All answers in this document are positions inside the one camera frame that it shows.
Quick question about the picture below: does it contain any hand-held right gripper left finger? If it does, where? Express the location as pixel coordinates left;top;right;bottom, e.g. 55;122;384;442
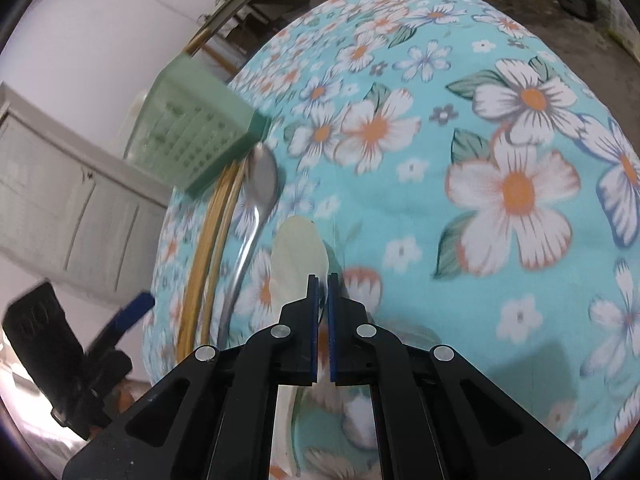
62;274;321;480

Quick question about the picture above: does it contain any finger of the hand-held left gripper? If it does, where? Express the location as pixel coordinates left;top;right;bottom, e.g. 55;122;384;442
87;292;156;356

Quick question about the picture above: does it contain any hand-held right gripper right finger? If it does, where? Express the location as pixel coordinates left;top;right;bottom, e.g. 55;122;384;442
327;272;591;480

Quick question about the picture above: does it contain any wooden chopstick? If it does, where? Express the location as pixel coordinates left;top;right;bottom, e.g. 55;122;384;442
197;165;246;352
175;162;236;361

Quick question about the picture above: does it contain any cream rice paddle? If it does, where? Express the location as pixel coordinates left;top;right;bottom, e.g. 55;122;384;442
270;216;331;478

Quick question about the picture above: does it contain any metal spoon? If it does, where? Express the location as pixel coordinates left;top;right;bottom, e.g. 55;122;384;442
216;141;281;351

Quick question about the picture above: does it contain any pale green utensil basket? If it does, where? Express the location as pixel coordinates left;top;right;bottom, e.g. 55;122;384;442
122;52;273;196

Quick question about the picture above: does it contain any white panelled door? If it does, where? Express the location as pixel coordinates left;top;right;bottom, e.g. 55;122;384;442
0;82;173;293

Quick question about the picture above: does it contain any floral blue tablecloth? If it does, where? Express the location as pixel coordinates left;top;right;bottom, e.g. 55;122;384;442
142;0;640;480

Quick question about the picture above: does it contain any black pot-shaped appliance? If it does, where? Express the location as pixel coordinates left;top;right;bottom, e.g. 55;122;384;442
556;0;598;22

